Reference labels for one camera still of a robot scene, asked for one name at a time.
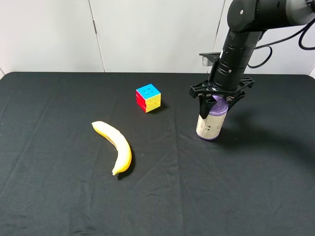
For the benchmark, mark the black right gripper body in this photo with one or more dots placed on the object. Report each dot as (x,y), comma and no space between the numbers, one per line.
(207,88)

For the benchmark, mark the multicoloured puzzle cube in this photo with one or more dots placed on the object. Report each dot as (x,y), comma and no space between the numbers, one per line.
(148,98)

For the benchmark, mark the yellow banana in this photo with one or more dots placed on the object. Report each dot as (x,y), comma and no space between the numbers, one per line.
(116,138)

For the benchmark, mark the black tablecloth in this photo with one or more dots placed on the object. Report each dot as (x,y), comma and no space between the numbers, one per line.
(257,178)

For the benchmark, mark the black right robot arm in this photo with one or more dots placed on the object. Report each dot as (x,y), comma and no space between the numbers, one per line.
(248,20)

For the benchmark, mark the purple bag roll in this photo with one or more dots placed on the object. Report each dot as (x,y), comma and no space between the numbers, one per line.
(209,128)

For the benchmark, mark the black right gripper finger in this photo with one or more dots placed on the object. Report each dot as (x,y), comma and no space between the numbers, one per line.
(233,99)
(206,103)

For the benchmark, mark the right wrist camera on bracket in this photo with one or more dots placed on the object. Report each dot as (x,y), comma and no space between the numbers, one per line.
(208,59)

